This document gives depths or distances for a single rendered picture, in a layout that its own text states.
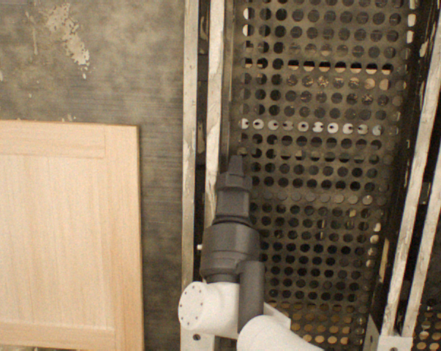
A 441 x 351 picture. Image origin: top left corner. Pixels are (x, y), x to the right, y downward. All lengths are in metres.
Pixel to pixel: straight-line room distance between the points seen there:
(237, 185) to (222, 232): 0.07
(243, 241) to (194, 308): 0.12
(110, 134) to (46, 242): 0.26
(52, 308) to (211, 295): 0.47
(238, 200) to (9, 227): 0.47
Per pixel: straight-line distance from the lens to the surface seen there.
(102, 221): 0.83
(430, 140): 0.78
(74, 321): 0.97
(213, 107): 0.67
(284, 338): 0.52
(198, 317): 0.58
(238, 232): 0.62
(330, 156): 2.29
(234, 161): 0.71
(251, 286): 0.59
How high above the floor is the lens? 1.81
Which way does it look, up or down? 51 degrees down
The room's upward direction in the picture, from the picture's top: straight up
